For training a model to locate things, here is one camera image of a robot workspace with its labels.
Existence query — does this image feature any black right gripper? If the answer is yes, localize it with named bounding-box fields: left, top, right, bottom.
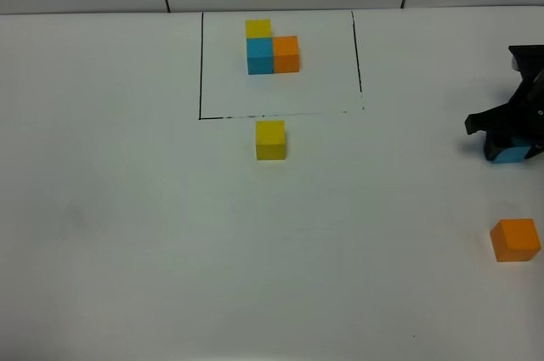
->
left=464, top=81, right=544, bottom=161

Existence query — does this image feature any orange template cube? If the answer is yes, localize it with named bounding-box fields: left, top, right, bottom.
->
left=273, top=36, right=300, bottom=74

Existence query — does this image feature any blue template cube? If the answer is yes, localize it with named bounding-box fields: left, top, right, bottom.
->
left=246, top=37, right=274, bottom=75

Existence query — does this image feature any yellow template cube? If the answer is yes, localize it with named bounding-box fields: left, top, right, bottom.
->
left=245, top=19, right=272, bottom=39

